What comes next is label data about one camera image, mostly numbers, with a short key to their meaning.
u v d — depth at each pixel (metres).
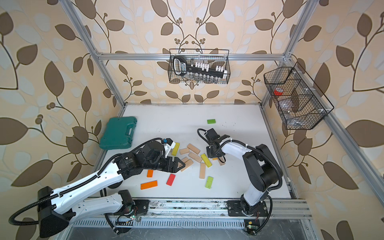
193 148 0.97
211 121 1.09
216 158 0.90
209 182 0.83
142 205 0.75
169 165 0.62
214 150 0.68
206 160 0.90
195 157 0.92
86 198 0.46
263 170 0.46
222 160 0.79
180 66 0.86
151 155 0.56
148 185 0.82
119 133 1.00
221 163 0.79
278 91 0.81
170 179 0.84
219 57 0.91
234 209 0.73
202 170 0.87
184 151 0.94
